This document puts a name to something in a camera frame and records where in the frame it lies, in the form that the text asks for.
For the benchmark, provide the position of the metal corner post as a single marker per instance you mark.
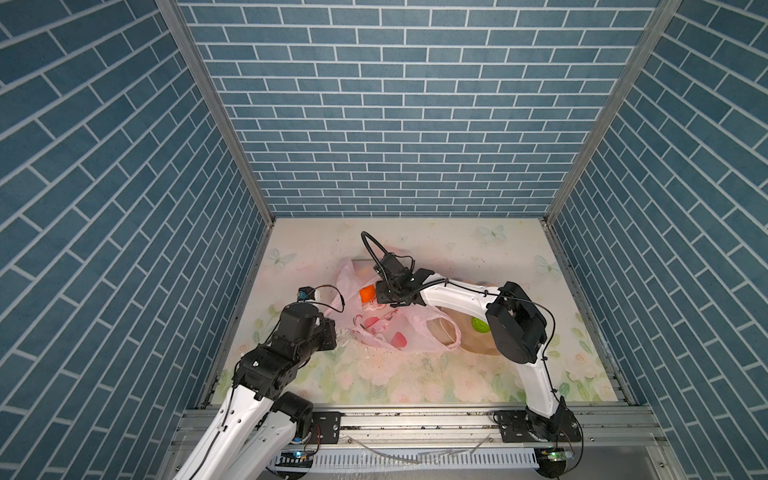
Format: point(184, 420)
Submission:
point(652, 33)
point(181, 33)

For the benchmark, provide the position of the left metal corner post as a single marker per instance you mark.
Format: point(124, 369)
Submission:
point(181, 33)

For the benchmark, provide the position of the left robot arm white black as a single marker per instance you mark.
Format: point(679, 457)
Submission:
point(258, 385)

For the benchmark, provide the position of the green fake fruit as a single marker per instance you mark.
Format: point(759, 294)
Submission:
point(479, 325)

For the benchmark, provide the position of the right metal corner post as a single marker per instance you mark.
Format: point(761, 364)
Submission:
point(652, 33)

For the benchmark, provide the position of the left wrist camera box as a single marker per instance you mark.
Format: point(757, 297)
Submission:
point(306, 294)

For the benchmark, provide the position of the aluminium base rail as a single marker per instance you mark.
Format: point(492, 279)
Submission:
point(611, 424)

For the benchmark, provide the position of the white slotted cable duct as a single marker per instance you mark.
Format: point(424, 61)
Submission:
point(359, 460)

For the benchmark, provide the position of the left green circuit board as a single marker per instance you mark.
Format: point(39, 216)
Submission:
point(295, 460)

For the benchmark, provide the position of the orange fake tangerine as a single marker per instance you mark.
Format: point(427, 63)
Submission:
point(368, 294)

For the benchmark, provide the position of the peach scalloped bowl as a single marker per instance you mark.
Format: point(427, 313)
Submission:
point(468, 336)

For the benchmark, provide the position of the green circuit board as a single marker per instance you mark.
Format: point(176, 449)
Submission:
point(295, 460)
point(552, 454)

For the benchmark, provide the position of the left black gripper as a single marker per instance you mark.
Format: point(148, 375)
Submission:
point(329, 330)

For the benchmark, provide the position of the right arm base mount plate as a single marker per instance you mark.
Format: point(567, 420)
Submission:
point(519, 426)

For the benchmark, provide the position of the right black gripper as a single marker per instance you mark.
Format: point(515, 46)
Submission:
point(379, 292)

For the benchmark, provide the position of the right green circuit board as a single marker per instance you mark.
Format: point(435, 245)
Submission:
point(552, 454)

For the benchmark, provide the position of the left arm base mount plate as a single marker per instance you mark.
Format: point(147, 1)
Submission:
point(317, 428)

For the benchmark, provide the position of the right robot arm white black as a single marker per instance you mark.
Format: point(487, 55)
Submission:
point(517, 325)

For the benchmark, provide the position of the pink plastic bag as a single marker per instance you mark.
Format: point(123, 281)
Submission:
point(381, 326)

